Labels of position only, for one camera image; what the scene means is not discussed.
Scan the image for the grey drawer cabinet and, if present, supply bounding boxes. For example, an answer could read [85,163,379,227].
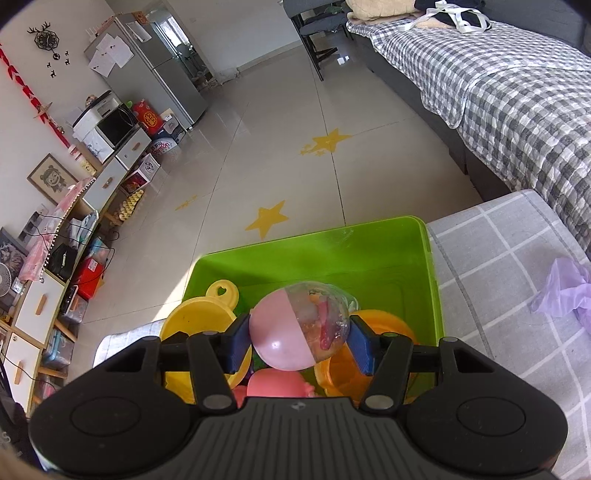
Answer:
[83,127,153,217]

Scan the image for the purple glove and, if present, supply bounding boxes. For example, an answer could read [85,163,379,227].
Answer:
[530,257,591,333]

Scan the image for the blue white box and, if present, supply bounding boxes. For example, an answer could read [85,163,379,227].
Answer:
[152,115,185,144]

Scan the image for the black device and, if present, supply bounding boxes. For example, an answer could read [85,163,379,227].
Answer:
[46,242,81,280]

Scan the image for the red hanging decoration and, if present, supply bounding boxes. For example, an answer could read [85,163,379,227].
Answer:
[0,44,77,148]

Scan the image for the black garment white straps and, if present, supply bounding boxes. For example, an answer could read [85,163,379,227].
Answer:
[402,0,497,33]

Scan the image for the grey checked sofa cover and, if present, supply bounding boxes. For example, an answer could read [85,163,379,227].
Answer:
[346,9,591,252]

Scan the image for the grey checked tablecloth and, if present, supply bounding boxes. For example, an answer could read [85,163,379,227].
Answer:
[95,189,591,480]

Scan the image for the pink toy pig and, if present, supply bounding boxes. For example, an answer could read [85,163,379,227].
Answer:
[233,367,319,409]

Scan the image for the dark framed picture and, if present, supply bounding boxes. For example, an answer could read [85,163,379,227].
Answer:
[0,226,28,268]

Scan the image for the pink lace cloth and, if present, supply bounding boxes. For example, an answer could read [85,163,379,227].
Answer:
[18,178,95,282]

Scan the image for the framed cartoon picture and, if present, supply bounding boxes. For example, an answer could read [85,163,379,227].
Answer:
[28,154,79,206]

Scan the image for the white box red picture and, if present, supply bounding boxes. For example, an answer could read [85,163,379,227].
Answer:
[122,154,162,190]

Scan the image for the grey chair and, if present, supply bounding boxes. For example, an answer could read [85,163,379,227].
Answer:
[281,0,356,81]

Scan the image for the red storage box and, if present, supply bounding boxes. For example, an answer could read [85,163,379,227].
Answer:
[76,258,107,301]

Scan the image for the black wall clock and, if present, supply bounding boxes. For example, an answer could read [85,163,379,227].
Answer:
[27,24,61,61]

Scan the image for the orange toy pumpkin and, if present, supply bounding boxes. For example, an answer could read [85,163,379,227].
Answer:
[314,309,419,400]

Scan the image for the wooden white drawer cabinet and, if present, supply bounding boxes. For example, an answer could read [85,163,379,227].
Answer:
[0,203,121,416]

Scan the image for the black microwave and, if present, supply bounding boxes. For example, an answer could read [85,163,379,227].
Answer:
[95,104,139,148]

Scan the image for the yellow toy pot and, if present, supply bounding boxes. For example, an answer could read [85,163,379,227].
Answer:
[159,279,252,402]

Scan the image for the clear storage bin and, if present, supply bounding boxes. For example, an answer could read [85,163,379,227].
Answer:
[41,330,77,370]

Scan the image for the white printer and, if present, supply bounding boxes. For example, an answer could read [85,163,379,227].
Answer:
[73,90,121,139]

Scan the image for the white printed carton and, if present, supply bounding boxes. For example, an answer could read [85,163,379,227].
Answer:
[148,138,178,158]

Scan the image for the pink clear capsule egg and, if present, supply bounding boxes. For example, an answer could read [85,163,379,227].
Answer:
[249,280,352,370]

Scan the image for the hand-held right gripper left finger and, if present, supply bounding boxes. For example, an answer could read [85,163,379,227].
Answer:
[92,314,252,414]

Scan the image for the silver fridge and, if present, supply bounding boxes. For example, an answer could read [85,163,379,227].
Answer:
[104,0,208,130]

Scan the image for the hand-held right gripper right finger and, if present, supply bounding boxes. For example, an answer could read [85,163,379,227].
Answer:
[347,315,506,414]

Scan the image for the grey sofa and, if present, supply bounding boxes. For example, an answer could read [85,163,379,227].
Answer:
[365,0,591,201]

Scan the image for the papers on fridge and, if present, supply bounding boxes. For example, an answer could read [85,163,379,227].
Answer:
[84,32,134,77]

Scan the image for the row of yellow toys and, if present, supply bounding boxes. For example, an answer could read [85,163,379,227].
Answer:
[106,189,146,222]

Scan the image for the red gift box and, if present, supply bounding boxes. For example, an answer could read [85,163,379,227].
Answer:
[134,99,164,137]

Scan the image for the green plastic cookie box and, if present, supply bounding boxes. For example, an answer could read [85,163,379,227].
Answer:
[182,216,446,407]

